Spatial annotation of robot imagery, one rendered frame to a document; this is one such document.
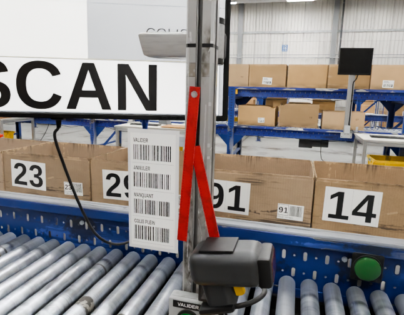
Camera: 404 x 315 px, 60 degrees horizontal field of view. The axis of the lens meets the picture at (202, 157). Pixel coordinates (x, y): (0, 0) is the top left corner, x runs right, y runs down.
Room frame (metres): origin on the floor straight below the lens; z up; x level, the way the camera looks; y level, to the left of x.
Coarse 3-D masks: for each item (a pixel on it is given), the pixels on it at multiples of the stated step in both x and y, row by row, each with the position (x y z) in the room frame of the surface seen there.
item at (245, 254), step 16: (208, 240) 0.49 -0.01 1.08; (224, 240) 0.48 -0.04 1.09; (240, 240) 0.48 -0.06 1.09; (192, 256) 0.45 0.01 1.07; (208, 256) 0.45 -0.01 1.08; (224, 256) 0.44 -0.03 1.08; (240, 256) 0.44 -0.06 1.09; (256, 256) 0.43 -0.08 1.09; (272, 256) 0.45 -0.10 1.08; (192, 272) 0.45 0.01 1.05; (208, 272) 0.44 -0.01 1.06; (224, 272) 0.44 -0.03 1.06; (240, 272) 0.43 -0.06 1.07; (256, 272) 0.43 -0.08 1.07; (272, 272) 0.43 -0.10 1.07; (208, 288) 0.46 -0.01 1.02; (224, 288) 0.45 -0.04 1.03; (240, 288) 0.46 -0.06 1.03; (208, 304) 0.46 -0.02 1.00; (224, 304) 0.45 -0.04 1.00
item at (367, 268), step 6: (366, 258) 0.92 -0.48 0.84; (372, 258) 0.93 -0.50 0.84; (360, 264) 0.92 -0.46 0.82; (366, 264) 0.92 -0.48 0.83; (372, 264) 0.92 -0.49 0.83; (378, 264) 0.91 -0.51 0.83; (360, 270) 0.92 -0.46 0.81; (366, 270) 0.92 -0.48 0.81; (372, 270) 0.91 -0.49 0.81; (378, 270) 0.91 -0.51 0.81; (360, 276) 0.92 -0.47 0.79; (366, 276) 0.92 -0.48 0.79; (372, 276) 0.91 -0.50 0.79; (378, 276) 0.91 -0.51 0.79
